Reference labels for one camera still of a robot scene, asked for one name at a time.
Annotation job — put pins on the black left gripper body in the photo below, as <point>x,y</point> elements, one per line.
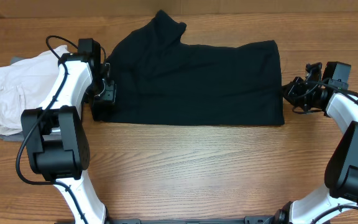
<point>102,91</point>

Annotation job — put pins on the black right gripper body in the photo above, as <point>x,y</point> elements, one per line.
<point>299,95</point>

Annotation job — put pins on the black t-shirt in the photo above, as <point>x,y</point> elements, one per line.
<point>160,80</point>

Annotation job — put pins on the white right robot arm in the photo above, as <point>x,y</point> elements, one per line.
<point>339,193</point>

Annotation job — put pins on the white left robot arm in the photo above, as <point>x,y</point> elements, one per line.
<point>55,150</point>

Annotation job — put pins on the white folded garment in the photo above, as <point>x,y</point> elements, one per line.
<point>24,85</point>

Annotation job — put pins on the grey folded garment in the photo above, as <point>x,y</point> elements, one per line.
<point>15,137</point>

